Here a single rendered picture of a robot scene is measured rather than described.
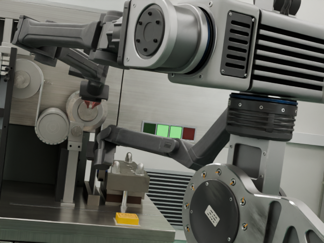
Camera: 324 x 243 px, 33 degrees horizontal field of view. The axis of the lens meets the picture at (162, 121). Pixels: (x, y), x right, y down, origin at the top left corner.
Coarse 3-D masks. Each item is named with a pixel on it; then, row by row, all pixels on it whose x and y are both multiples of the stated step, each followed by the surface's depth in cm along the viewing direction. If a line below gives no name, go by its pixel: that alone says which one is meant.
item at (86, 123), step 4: (76, 100) 202; (80, 100) 202; (76, 104) 202; (100, 104) 204; (72, 108) 202; (76, 108) 202; (100, 108) 204; (72, 112) 202; (76, 112) 202; (100, 112) 204; (76, 116) 202; (96, 116) 204; (100, 116) 204; (76, 120) 202; (80, 120) 203; (92, 120) 204; (96, 120) 204; (84, 124) 203; (88, 124) 203; (92, 124) 204
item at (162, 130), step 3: (159, 126) 242; (162, 126) 243; (165, 126) 243; (168, 126) 243; (159, 129) 242; (162, 129) 243; (165, 129) 243; (159, 132) 242; (162, 132) 243; (165, 132) 243; (162, 135) 243; (165, 135) 243
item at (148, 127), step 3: (147, 123) 241; (144, 126) 241; (147, 126) 241; (150, 126) 241; (153, 126) 242; (144, 129) 241; (147, 129) 241; (150, 129) 242; (153, 129) 242; (144, 132) 241; (147, 132) 241; (150, 132) 242; (153, 132) 242
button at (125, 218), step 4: (116, 216) 187; (120, 216) 183; (124, 216) 184; (128, 216) 184; (132, 216) 185; (136, 216) 186; (116, 220) 186; (120, 220) 182; (124, 220) 182; (128, 220) 183; (132, 220) 183; (136, 220) 183; (132, 224) 183; (136, 224) 183
